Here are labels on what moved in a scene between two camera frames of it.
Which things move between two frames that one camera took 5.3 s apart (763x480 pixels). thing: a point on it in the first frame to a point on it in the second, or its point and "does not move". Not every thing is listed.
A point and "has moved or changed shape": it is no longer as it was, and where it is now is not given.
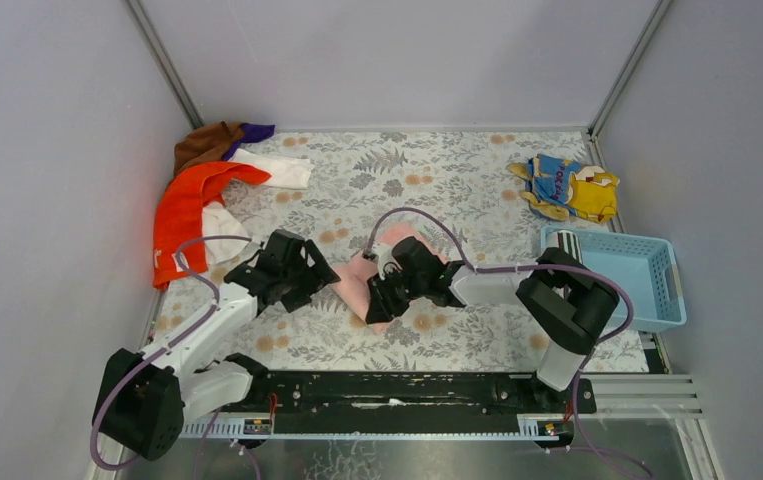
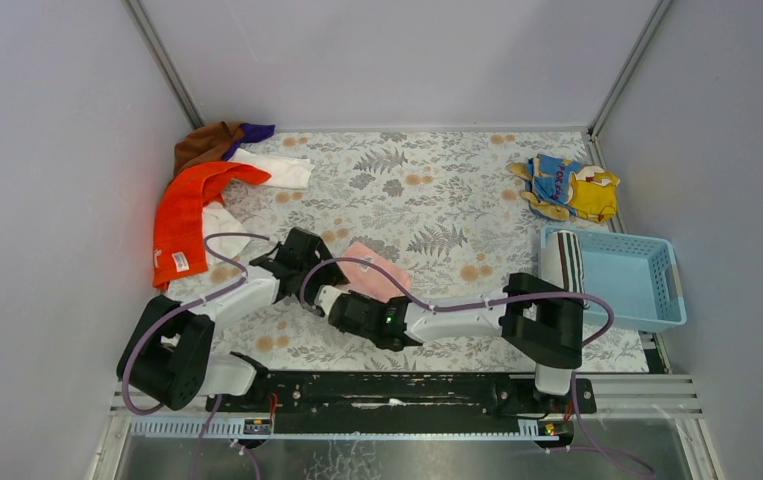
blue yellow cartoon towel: (559, 188) does not move
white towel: (220, 221) does not move
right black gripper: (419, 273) to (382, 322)
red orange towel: (179, 240) does not move
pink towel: (352, 277) has moved or changed shape
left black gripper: (303, 273) does not move
